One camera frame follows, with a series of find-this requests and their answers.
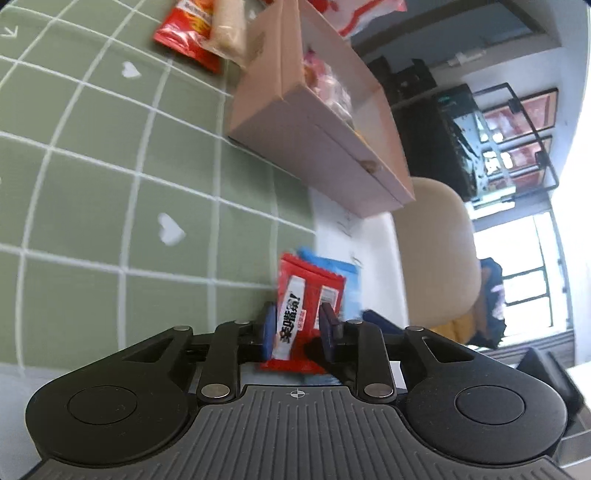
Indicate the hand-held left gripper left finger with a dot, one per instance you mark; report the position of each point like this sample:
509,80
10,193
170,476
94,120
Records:
268,332

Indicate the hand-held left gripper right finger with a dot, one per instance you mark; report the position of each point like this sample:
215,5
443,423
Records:
328,332

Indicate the red snack packet white label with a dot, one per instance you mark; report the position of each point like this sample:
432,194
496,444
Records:
295,295

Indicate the cardboard box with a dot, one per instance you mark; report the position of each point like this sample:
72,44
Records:
295,138

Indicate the orange-red snack packet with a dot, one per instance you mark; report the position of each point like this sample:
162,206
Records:
184,32

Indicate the blue white snack packet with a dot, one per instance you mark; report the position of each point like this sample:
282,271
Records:
351,286

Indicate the yellow cloth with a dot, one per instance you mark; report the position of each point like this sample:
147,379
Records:
457,330

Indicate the beige chair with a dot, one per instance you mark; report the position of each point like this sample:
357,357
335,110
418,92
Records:
438,258

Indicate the dark blue jacket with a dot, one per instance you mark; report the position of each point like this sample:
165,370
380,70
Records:
494,295

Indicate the window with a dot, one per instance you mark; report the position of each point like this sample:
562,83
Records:
526,272

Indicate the black cabinet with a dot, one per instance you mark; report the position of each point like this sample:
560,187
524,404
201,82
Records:
425,129

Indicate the dark grey object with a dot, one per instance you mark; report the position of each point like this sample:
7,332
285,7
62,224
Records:
549,378

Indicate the green checked tablecloth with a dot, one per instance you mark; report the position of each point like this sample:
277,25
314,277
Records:
92,184

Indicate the pink candy bag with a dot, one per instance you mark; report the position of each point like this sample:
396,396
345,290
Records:
330,83

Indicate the black metal shelf rack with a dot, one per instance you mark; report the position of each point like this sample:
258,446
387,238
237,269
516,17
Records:
498,138

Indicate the cream sausage snack packet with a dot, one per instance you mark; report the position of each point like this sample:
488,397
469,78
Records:
226,27

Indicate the white red plastic bag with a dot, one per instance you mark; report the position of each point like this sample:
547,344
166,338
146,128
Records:
360,14

